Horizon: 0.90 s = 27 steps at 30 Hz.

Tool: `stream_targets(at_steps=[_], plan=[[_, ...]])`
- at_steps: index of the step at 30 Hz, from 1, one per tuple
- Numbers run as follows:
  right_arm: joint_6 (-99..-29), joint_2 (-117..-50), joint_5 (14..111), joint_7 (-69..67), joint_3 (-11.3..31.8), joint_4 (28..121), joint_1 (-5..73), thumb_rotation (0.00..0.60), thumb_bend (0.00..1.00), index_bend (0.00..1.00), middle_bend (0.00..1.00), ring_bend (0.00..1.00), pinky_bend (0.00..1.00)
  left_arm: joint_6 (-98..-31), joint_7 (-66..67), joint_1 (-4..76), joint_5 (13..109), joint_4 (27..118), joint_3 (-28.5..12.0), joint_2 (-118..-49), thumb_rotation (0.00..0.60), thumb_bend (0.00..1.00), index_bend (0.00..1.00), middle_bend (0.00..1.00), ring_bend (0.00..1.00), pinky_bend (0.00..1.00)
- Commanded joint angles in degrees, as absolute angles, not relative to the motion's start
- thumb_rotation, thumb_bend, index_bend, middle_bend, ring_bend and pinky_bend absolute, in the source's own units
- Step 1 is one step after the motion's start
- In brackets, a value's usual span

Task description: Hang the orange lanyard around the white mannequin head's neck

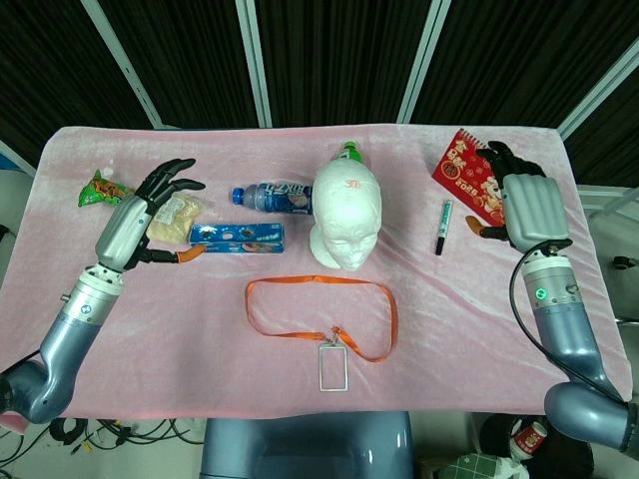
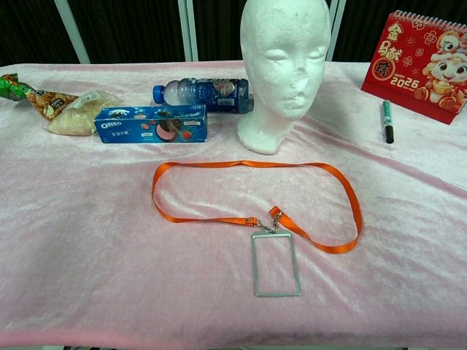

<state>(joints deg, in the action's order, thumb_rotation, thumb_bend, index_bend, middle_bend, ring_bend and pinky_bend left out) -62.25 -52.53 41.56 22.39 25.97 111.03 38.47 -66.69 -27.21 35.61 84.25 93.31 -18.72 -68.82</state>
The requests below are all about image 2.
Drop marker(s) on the white foam mannequin head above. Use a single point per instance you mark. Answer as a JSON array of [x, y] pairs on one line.
[[284, 73]]

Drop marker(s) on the blue drink bottle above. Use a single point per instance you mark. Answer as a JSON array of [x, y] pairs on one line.
[[219, 95]]

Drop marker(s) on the pink velvet tablecloth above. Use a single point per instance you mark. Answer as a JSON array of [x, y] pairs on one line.
[[109, 237]]

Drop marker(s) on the silver badge holder frame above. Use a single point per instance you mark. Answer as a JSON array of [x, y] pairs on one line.
[[252, 262]]

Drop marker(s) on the red 2026 desk calendar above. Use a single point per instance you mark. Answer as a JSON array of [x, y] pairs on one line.
[[401, 65]]

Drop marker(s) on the green black marker pen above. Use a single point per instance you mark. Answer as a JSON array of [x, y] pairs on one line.
[[387, 120]]

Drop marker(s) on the clear bag of pale snacks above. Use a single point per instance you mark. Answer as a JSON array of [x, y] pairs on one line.
[[76, 118]]

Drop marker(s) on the blue Oreo cookie box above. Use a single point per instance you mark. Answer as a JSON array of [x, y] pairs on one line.
[[127, 127]]

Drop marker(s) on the green orange snack bag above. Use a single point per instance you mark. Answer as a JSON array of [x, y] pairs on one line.
[[47, 102]]

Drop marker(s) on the white frame post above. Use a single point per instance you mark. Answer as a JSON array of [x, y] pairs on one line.
[[189, 29], [337, 29], [71, 29]]

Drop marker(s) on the black pleated curtain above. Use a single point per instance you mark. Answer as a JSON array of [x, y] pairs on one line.
[[127, 29]]

